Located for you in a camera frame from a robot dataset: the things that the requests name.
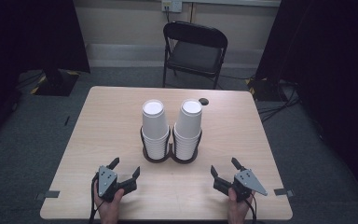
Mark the stack of white paper cups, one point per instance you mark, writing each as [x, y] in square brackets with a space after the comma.
[189, 130]
[154, 130]

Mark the black folding chair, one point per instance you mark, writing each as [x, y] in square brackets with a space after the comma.
[194, 56]

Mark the grey tape strip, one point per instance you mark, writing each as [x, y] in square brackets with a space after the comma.
[282, 192]
[50, 194]

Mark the black curtain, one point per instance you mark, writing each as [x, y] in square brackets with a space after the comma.
[28, 37]
[329, 62]

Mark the person's left hand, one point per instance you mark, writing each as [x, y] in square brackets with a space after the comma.
[108, 210]

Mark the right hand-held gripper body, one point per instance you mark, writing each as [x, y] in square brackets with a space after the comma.
[245, 185]

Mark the person's right hand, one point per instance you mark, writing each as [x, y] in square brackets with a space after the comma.
[237, 210]

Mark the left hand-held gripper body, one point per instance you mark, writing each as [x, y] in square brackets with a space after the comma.
[107, 182]

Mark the white wall socket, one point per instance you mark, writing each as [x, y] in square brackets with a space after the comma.
[171, 5]

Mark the round black table grommet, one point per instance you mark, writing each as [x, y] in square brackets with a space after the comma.
[203, 101]

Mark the black stand base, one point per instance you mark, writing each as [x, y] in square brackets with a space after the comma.
[265, 90]
[56, 82]

